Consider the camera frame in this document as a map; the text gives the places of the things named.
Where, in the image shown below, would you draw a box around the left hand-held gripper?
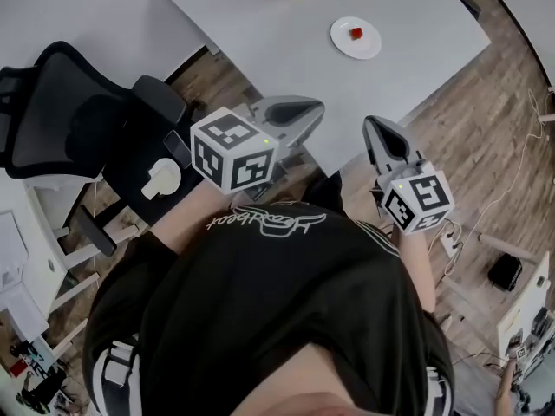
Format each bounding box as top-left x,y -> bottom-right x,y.
190,95 -> 325,201

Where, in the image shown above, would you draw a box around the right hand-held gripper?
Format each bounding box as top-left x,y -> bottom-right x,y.
362,115 -> 455,237

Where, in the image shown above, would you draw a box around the white round plate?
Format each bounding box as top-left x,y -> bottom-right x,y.
330,16 -> 382,61

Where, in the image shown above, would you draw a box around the person's right forearm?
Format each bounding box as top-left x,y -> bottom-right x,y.
392,227 -> 437,314

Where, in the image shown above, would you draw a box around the person's left forearm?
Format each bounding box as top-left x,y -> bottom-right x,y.
149,179 -> 235,255

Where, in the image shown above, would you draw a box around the light grey table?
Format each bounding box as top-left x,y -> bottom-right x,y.
152,0 -> 493,179

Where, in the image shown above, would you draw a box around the person's black trousers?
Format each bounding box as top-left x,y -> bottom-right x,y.
298,171 -> 346,218

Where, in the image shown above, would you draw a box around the white power strip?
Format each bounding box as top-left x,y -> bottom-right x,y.
440,221 -> 465,259

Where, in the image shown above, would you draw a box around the black smartphone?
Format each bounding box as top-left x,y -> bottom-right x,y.
163,130 -> 192,168

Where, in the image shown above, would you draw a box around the white plastic holder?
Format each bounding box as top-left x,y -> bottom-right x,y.
140,157 -> 182,200

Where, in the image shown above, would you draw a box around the black bag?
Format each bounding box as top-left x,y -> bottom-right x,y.
487,252 -> 523,293

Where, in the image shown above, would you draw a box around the person's black shirt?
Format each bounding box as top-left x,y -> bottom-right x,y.
82,201 -> 456,416

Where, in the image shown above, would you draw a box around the white table beige legs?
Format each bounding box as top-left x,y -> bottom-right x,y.
476,231 -> 555,366

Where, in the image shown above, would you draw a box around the black mesh office chair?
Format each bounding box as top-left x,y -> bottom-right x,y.
0,40 -> 205,257

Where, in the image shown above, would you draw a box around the person's neck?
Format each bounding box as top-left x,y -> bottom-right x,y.
233,342 -> 382,416

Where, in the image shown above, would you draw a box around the white desk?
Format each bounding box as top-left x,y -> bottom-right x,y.
0,173 -> 103,350

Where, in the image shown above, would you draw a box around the white floor cable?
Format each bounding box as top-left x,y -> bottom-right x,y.
428,88 -> 548,276

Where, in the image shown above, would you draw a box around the white shoulder strap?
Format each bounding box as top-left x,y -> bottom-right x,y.
93,335 -> 144,416
424,364 -> 452,416

